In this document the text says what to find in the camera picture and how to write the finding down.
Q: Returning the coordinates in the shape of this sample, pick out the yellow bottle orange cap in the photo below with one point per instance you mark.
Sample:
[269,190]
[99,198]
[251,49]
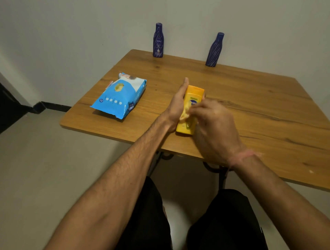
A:
[194,94]

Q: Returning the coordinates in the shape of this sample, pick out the wooden table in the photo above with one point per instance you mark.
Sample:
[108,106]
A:
[270,103]

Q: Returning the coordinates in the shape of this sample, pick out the black door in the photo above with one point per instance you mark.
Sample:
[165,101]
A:
[10,110]

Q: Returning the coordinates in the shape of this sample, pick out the blue wet wipes pack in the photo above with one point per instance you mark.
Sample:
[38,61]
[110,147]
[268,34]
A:
[118,98]

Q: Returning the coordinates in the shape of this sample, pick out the pink thread wristband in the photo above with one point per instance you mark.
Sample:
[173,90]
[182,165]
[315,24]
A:
[242,155]

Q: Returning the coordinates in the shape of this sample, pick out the person's right hand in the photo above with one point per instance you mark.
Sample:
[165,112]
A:
[219,134]

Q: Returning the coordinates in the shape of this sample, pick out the person's left forearm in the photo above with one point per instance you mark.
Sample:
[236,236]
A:
[110,201]

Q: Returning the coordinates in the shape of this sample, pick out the person's left hand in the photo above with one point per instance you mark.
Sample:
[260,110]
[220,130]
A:
[176,108]

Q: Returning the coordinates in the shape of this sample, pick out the white wet wipe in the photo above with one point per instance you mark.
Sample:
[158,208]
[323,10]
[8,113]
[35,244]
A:
[185,116]

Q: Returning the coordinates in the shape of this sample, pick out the black baseboard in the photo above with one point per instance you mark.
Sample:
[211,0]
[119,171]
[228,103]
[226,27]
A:
[56,107]

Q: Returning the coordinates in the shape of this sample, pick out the dark blue striped bottle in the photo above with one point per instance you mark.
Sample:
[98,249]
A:
[214,51]

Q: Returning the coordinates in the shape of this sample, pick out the person's right forearm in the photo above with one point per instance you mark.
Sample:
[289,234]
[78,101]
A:
[283,201]

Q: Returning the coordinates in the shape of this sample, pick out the dark blue bottle white print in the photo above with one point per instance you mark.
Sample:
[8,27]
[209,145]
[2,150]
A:
[158,41]

